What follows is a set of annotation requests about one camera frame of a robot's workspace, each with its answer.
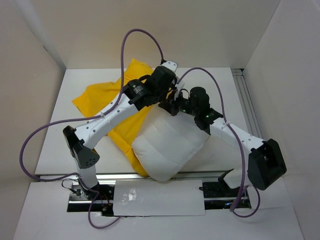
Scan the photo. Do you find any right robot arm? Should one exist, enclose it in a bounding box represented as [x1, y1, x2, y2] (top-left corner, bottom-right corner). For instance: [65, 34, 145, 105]
[159, 87, 287, 196]

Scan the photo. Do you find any yellow pillowcase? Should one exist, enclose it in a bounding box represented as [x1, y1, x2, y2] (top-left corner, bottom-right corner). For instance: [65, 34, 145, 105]
[71, 58, 158, 178]

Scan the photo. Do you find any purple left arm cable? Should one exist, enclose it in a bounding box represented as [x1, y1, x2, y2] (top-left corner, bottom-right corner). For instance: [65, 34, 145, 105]
[19, 28, 167, 229]

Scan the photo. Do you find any white pillow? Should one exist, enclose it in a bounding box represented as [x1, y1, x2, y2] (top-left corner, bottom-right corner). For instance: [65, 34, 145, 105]
[132, 105, 210, 182]

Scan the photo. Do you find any aluminium rail frame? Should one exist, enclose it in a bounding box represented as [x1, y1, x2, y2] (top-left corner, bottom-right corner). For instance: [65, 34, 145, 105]
[35, 67, 261, 180]

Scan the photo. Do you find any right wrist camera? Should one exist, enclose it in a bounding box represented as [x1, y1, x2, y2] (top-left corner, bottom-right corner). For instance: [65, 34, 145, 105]
[173, 80, 185, 100]

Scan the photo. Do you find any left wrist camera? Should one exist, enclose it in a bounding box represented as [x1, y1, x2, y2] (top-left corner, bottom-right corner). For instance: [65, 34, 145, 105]
[146, 60, 178, 94]

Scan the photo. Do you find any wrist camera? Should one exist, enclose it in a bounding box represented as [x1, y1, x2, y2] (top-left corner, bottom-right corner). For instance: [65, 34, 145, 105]
[173, 80, 185, 100]
[146, 60, 178, 94]

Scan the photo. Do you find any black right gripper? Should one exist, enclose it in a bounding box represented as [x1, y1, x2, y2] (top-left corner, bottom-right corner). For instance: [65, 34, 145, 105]
[158, 89, 199, 117]

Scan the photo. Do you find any white cover plate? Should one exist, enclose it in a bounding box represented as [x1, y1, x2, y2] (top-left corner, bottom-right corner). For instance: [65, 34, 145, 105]
[113, 180, 206, 217]

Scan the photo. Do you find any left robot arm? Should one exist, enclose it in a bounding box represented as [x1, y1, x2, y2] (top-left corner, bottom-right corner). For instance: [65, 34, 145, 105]
[62, 75, 177, 200]

